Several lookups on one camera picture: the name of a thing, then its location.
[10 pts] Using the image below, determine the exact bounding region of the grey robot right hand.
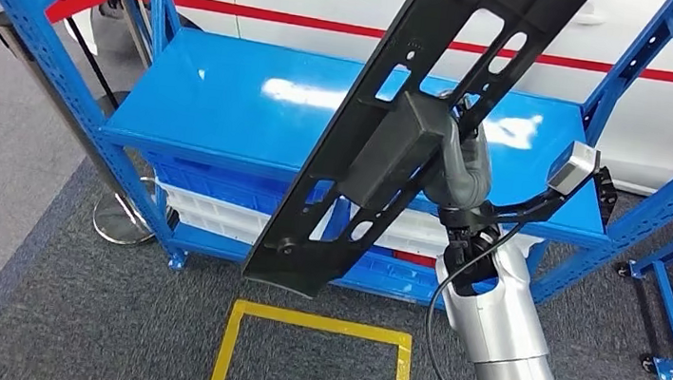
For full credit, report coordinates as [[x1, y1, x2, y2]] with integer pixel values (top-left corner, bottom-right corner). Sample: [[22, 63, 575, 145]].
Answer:
[[420, 88, 504, 215]]

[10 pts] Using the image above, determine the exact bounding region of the black plastic plate bracket part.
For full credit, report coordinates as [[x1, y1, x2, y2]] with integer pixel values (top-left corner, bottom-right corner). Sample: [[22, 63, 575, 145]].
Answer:
[[239, 0, 595, 328]]

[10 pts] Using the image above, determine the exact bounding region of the blue metal shelf rack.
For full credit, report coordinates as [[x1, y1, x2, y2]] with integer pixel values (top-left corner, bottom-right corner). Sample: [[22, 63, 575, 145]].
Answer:
[[0, 0, 673, 333]]

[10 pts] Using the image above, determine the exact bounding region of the white plastic crate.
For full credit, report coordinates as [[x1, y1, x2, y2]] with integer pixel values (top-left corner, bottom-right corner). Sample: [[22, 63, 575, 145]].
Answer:
[[374, 224, 453, 261], [168, 208, 271, 248], [391, 207, 546, 257], [148, 177, 286, 238]]

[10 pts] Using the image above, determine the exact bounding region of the red item in crate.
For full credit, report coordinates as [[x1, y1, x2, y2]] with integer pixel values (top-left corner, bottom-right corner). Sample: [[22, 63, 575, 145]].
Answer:
[[392, 250, 439, 269]]

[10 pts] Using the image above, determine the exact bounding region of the blue plastic crate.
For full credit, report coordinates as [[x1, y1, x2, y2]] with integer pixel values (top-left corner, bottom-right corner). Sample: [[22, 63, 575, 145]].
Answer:
[[136, 150, 302, 218], [324, 195, 456, 307]]

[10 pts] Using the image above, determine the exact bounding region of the blue wheeled metal rack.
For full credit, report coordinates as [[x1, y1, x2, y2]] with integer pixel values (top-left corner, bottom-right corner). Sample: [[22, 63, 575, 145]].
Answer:
[[604, 195, 673, 380]]

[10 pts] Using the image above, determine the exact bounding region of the red barrier belt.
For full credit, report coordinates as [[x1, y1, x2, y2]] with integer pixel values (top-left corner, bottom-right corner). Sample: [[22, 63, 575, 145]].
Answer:
[[43, 0, 109, 30], [127, 0, 673, 86]]

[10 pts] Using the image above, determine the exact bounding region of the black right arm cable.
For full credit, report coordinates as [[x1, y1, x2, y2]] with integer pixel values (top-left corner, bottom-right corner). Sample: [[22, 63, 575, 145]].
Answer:
[[417, 212, 527, 380]]

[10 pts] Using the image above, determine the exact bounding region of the white car door handle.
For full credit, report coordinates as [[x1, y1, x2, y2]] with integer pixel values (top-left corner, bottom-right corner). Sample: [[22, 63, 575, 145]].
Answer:
[[573, 6, 608, 29]]

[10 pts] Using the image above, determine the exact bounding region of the thin black stanchion post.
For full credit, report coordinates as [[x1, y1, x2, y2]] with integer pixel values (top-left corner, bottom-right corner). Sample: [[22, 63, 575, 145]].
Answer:
[[0, 0, 134, 111]]

